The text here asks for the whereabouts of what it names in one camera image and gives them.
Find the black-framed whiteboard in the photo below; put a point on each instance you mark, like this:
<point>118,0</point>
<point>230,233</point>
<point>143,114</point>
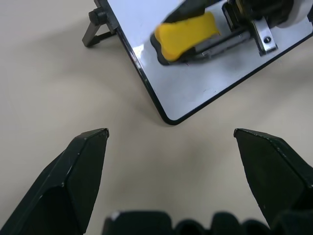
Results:
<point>195,93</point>

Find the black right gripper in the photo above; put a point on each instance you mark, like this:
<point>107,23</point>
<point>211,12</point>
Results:
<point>259,12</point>

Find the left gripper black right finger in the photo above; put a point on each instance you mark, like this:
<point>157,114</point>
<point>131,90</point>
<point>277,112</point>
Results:
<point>274,176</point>

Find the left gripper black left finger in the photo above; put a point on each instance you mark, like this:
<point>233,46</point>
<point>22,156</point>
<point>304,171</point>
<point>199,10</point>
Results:
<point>63,186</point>

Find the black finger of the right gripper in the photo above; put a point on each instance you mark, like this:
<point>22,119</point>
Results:
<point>195,58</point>

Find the black whiteboard stand leg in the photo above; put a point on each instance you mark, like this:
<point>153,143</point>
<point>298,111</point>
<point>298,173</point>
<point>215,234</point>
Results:
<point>94,36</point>

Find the yellow whiteboard eraser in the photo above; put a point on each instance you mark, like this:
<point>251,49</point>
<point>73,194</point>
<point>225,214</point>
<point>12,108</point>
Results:
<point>185,36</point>

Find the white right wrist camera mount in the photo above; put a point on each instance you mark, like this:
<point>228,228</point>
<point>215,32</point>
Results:
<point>298,11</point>

